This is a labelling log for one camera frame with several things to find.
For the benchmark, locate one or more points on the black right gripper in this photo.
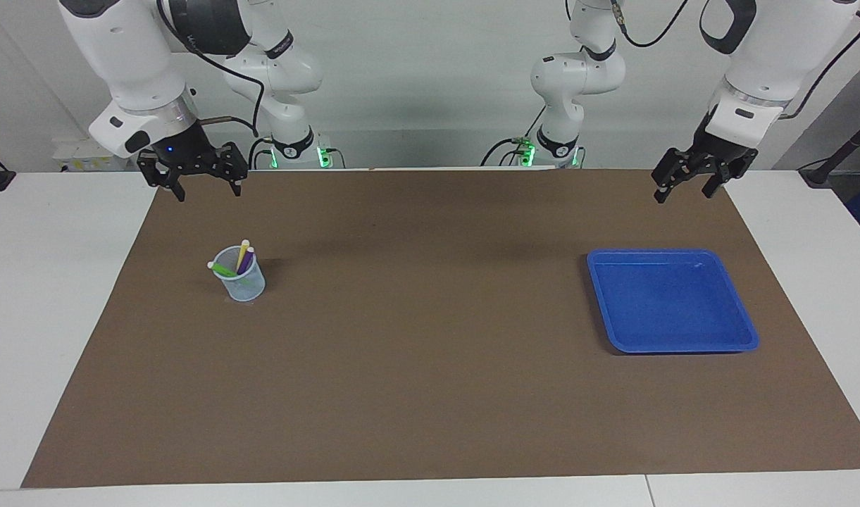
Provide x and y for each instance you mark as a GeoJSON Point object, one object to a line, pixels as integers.
{"type": "Point", "coordinates": [179, 148]}

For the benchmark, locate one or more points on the yellow pen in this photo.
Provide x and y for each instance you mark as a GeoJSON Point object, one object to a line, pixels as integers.
{"type": "Point", "coordinates": [242, 252]}

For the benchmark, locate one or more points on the black stand pole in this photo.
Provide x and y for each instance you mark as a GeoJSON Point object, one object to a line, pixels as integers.
{"type": "Point", "coordinates": [842, 151]}

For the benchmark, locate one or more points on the purple pen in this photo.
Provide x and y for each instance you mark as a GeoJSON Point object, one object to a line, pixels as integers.
{"type": "Point", "coordinates": [246, 262]}

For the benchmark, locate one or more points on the green pen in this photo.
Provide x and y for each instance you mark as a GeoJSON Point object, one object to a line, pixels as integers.
{"type": "Point", "coordinates": [223, 269]}

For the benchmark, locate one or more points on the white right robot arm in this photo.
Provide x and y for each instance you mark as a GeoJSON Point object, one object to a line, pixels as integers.
{"type": "Point", "coordinates": [120, 56]}

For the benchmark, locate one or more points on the blue plastic tray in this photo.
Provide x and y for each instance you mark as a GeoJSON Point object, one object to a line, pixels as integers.
{"type": "Point", "coordinates": [672, 303]}

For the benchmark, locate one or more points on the translucent blue pen cup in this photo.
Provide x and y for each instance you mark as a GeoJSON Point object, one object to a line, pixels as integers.
{"type": "Point", "coordinates": [243, 287]}

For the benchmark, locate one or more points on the white power box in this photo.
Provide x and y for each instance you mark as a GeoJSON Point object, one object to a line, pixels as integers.
{"type": "Point", "coordinates": [91, 155]}

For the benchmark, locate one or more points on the brown table mat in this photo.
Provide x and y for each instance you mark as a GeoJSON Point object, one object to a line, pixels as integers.
{"type": "Point", "coordinates": [430, 352]}

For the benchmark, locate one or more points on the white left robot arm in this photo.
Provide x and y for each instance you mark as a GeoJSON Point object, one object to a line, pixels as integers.
{"type": "Point", "coordinates": [775, 49]}

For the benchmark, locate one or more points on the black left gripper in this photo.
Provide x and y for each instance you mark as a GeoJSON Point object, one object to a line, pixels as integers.
{"type": "Point", "coordinates": [722, 148]}

